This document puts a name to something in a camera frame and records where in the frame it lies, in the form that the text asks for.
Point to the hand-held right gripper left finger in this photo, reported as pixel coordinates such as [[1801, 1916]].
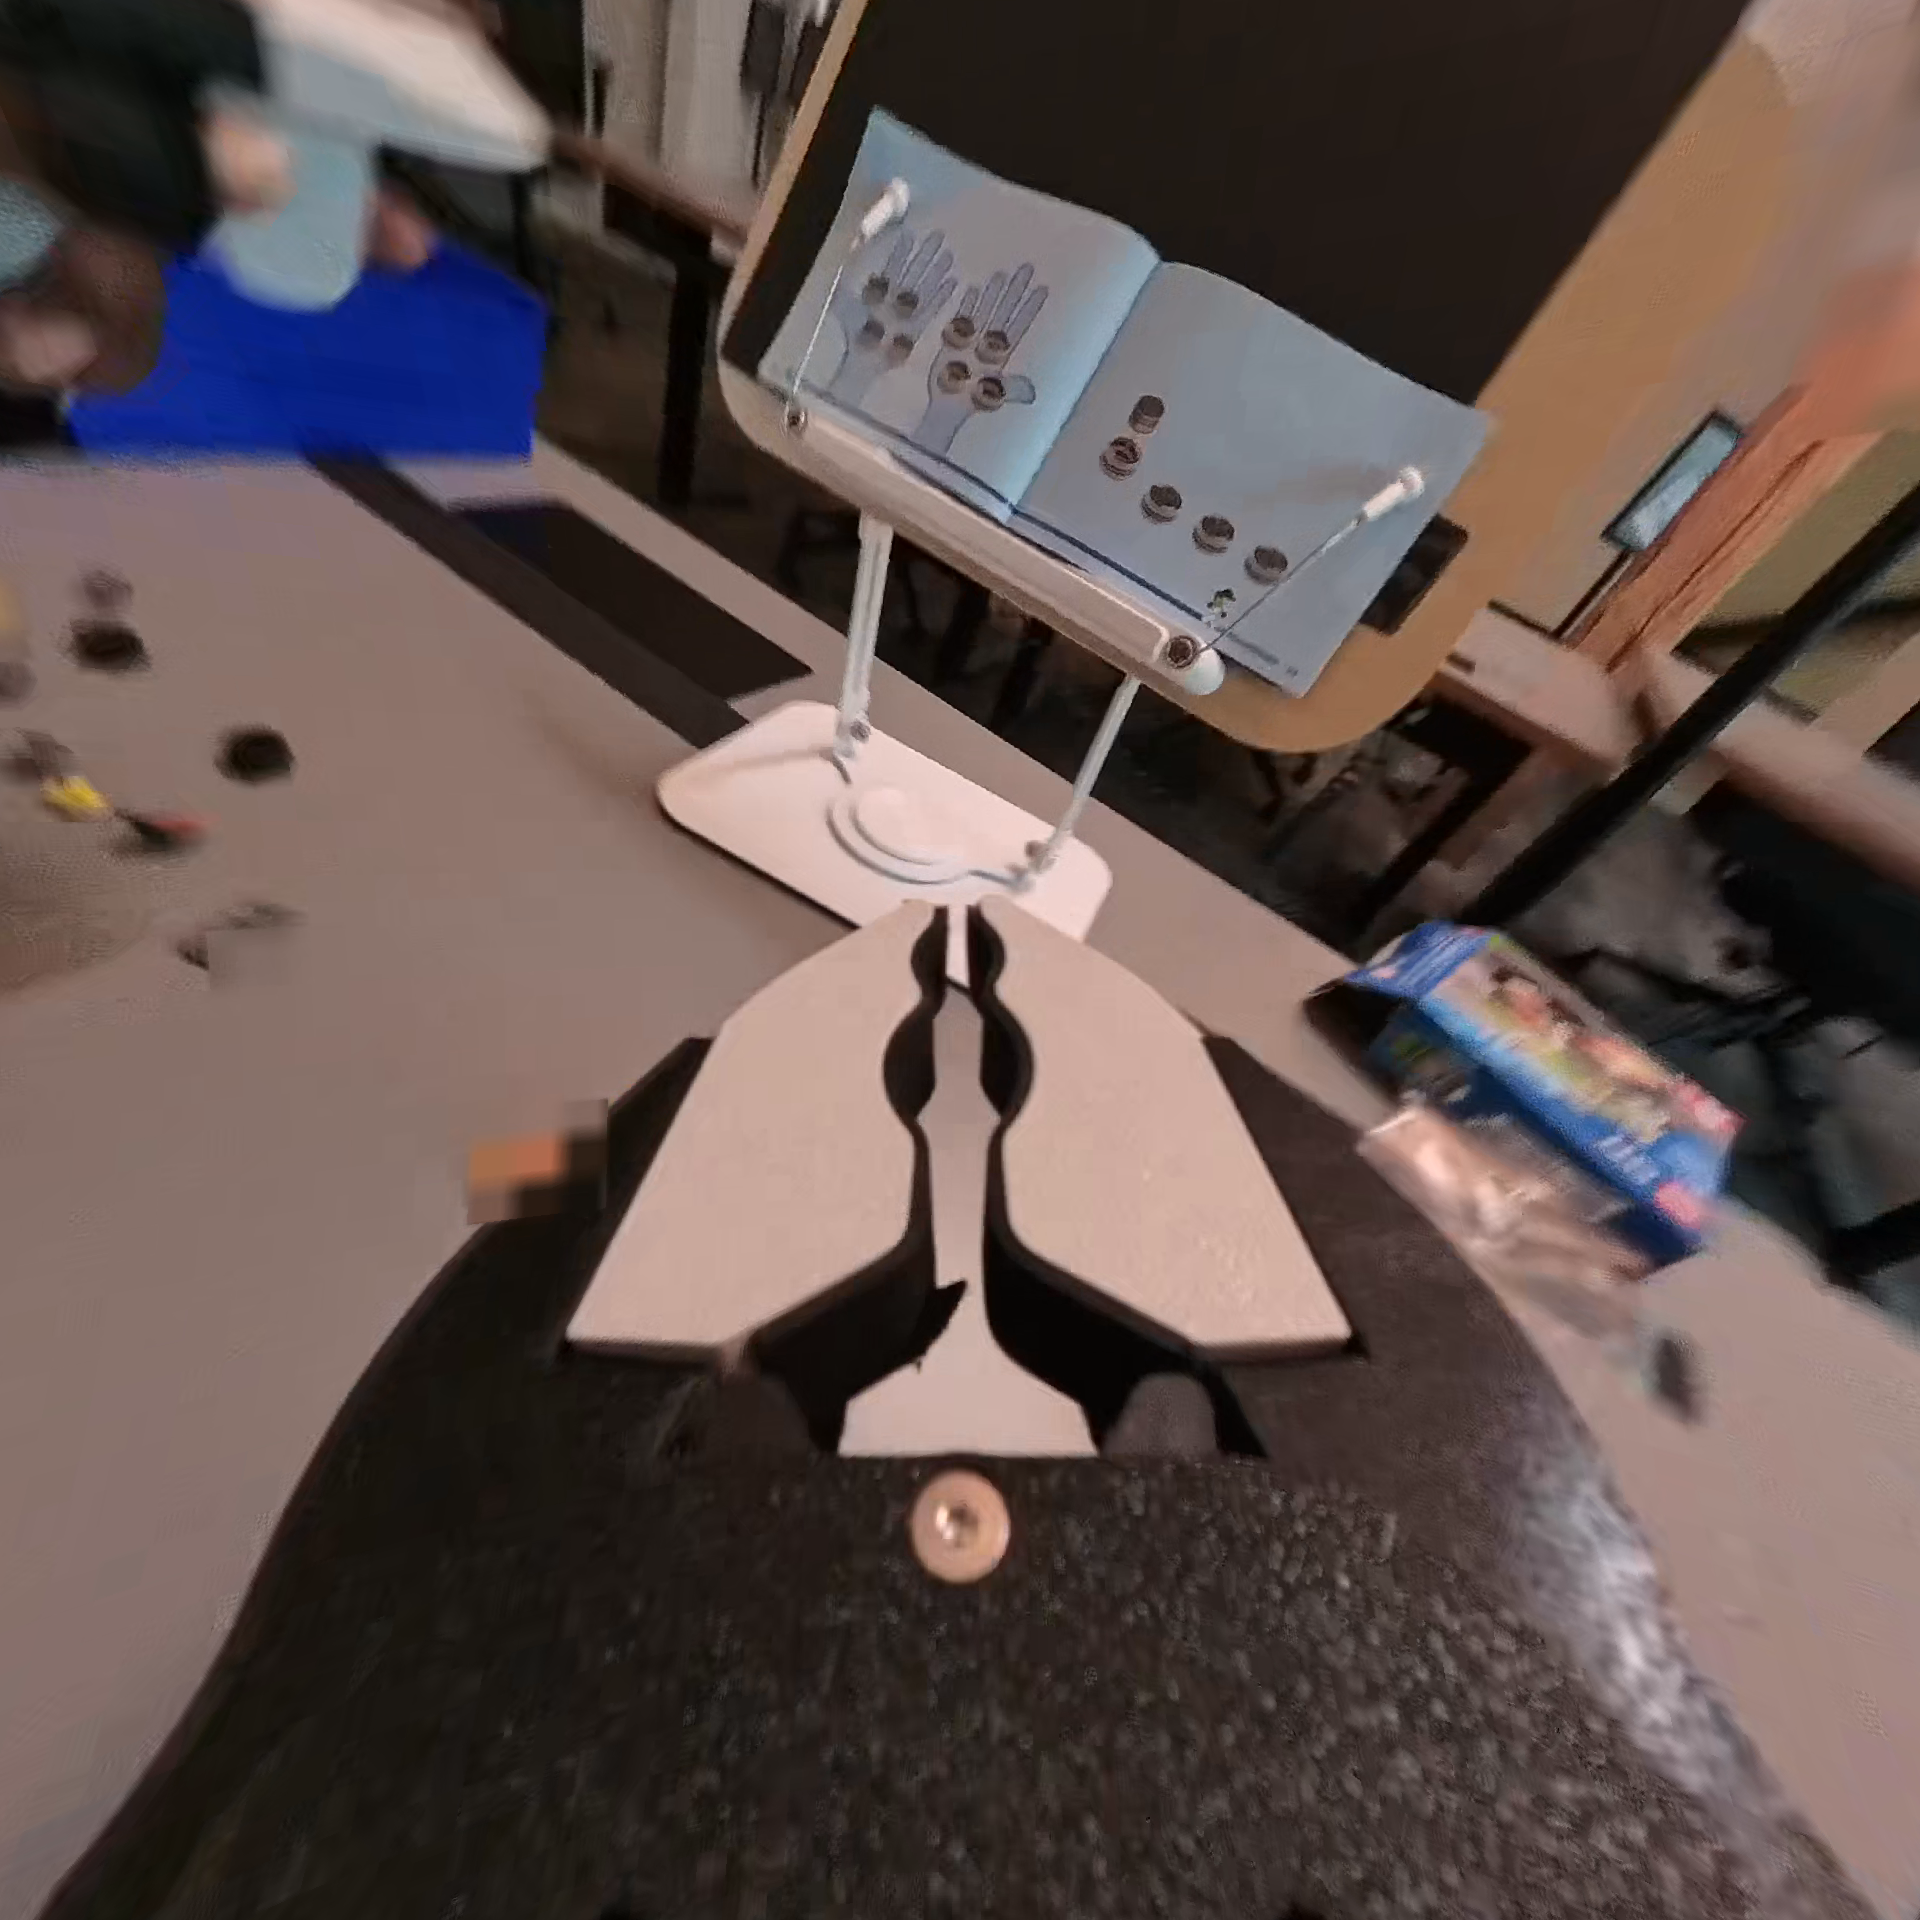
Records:
[[753, 1187]]

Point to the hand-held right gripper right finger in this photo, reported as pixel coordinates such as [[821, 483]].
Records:
[[1171, 1187]]

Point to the lego instruction booklet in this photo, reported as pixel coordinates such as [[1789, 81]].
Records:
[[1201, 392]]

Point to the blue lego box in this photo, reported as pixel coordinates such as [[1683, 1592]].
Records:
[[1559, 1068]]

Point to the black lego tire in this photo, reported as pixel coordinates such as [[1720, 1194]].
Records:
[[260, 755]]

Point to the small dark lego pieces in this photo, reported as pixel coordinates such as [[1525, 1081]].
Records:
[[121, 805]]

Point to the person's left hand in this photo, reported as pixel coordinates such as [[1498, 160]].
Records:
[[76, 315]]

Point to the blue storage bin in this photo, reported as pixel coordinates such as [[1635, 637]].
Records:
[[330, 377]]

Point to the clear plastic bag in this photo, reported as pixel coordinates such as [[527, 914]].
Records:
[[1486, 1178]]

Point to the wooden office desk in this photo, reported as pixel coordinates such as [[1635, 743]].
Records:
[[1681, 737]]

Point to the black stand pole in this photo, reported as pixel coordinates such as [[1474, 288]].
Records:
[[1713, 706]]

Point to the black panel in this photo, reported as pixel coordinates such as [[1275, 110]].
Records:
[[1290, 150]]

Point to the white base plate with lever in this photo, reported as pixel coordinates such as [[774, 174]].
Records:
[[780, 796]]

